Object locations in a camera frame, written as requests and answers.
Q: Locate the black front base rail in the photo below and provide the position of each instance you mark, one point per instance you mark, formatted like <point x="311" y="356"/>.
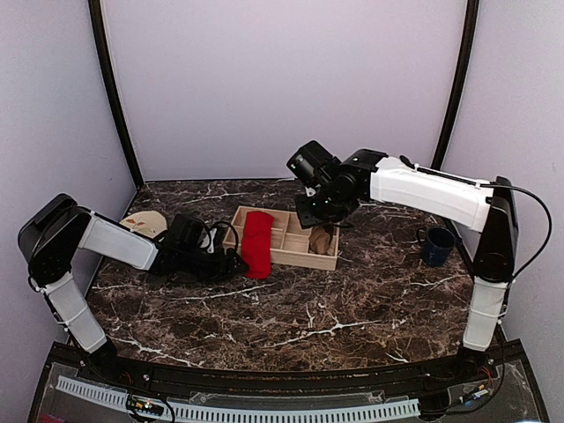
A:
<point x="425" y="377"/>

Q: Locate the left black frame post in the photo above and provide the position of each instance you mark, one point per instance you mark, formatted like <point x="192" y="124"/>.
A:
<point x="111" y="89"/>

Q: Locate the black frame post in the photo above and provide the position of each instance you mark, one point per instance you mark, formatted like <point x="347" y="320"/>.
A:
<point x="457" y="88"/>
<point x="111" y="89"/>

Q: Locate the right circuit board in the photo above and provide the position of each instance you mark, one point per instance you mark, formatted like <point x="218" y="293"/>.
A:
<point x="474" y="394"/>

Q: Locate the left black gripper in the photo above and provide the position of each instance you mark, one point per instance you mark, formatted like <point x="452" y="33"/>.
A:
<point x="227" y="270"/>

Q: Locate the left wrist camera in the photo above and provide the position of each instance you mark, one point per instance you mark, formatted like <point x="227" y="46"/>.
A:
<point x="188" y="233"/>

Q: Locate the wooden compartment tray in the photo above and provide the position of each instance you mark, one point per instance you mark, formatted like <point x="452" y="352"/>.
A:
<point x="290" y="244"/>

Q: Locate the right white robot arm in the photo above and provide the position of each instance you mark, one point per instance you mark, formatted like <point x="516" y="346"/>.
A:
<point x="486" y="208"/>

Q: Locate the beige ribbed sock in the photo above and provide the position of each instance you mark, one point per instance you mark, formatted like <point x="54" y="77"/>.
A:
<point x="320" y="239"/>

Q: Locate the white slotted cable duct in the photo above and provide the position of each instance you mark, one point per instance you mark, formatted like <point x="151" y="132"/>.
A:
<point x="208" y="407"/>

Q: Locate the circuit board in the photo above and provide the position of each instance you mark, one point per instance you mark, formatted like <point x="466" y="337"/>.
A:
<point x="474" y="394"/>
<point x="143" y="406"/>

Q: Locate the red sock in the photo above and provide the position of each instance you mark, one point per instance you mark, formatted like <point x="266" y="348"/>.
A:
<point x="256" y="244"/>

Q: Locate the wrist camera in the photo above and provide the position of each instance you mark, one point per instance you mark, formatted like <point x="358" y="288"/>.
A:
<point x="188" y="233"/>
<point x="313" y="165"/>

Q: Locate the left circuit board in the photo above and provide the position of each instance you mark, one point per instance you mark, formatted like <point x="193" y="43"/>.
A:
<point x="143" y="406"/>

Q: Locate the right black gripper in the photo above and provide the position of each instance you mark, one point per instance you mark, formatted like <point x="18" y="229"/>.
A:
<point x="307" y="218"/>

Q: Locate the right black frame post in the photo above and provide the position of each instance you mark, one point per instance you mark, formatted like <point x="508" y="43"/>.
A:
<point x="457" y="88"/>

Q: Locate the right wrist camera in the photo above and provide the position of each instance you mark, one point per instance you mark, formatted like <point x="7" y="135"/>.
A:
<point x="313" y="165"/>

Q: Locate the round wooden plate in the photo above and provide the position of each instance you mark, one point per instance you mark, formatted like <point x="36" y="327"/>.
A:
<point x="147" y="223"/>

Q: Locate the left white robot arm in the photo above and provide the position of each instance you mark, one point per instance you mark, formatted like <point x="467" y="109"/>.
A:
<point x="52" y="239"/>

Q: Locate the blue enamel mug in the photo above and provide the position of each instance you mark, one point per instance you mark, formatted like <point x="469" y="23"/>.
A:
<point x="436" y="245"/>

